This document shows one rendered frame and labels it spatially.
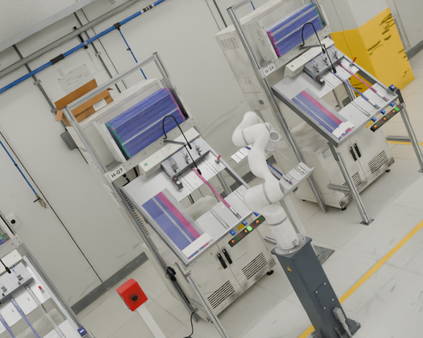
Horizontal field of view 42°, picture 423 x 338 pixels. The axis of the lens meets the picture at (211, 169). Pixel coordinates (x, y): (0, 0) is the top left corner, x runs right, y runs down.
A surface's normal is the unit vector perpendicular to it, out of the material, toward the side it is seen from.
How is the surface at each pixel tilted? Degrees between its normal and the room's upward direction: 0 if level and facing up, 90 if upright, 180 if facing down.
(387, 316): 0
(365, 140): 90
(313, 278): 90
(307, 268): 90
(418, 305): 0
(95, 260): 90
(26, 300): 47
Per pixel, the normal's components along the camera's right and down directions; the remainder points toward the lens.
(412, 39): 0.48, 0.10
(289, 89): 0.02, -0.52
